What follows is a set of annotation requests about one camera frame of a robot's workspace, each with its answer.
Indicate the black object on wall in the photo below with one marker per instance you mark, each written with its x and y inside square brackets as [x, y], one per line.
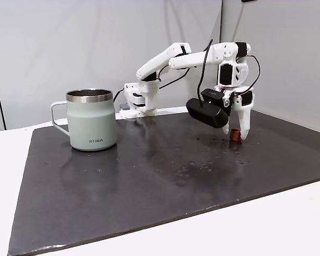
[248, 1]

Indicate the black oval camera box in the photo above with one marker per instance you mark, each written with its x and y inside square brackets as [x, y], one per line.
[208, 112]

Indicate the pale green metal mug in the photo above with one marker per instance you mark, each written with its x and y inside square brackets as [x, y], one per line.
[92, 125]

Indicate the small grey connector box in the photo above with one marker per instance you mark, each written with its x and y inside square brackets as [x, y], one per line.
[123, 107]

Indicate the dark grey table mat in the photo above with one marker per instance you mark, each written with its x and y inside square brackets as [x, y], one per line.
[154, 186]

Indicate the red cube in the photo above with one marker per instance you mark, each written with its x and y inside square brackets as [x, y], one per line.
[235, 136]

